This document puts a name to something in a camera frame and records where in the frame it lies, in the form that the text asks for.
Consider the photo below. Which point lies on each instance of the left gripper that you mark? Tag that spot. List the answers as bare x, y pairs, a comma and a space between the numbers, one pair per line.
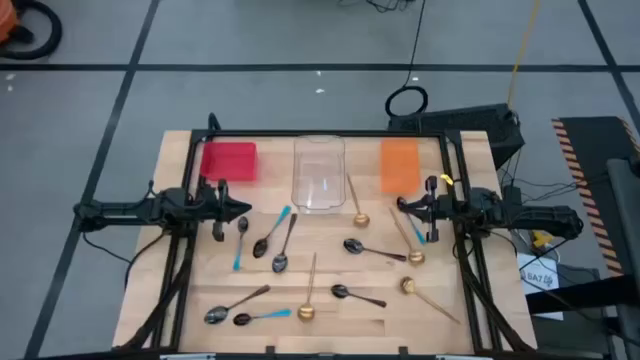
210, 206

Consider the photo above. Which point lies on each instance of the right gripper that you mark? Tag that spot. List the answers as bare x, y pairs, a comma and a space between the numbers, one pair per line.
444, 207

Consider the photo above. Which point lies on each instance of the gold spoon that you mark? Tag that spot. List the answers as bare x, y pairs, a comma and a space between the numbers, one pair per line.
361, 219
306, 312
416, 257

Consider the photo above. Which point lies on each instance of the wooden spoons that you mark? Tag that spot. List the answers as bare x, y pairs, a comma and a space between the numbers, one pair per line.
408, 285

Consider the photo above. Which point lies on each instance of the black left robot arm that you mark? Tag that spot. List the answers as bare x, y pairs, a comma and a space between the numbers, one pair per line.
125, 210

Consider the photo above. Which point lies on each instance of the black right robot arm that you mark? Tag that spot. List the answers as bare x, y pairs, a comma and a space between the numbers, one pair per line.
540, 220

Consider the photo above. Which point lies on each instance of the yellow gripper tag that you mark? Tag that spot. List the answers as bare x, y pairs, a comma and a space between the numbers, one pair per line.
446, 179

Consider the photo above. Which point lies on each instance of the red plastic bin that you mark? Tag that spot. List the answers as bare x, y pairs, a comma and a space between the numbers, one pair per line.
229, 161

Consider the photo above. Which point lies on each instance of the orange plastic bin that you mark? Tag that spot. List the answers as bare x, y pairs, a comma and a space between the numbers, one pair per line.
400, 165

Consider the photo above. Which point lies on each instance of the glossy dark metal spoon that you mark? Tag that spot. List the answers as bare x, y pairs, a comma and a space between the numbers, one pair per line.
353, 245
280, 262
216, 315
340, 291

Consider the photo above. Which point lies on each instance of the clear plastic bin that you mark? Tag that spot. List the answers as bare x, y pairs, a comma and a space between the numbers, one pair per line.
318, 175

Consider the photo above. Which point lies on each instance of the yellow plug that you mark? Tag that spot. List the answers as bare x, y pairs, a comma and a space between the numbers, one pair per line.
541, 239

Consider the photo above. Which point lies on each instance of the white paper label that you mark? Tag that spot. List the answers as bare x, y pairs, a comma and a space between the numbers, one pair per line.
535, 262

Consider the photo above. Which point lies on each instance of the grey metal bar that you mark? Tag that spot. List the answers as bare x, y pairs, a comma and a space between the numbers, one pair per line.
187, 357
462, 357

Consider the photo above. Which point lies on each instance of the black metal beam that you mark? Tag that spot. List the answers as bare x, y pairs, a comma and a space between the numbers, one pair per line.
575, 297

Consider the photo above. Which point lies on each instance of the hazard striped black ramp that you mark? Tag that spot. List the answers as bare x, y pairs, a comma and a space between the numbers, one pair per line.
590, 145

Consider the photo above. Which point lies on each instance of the black metal table frame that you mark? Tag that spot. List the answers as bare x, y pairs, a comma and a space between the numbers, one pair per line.
179, 325

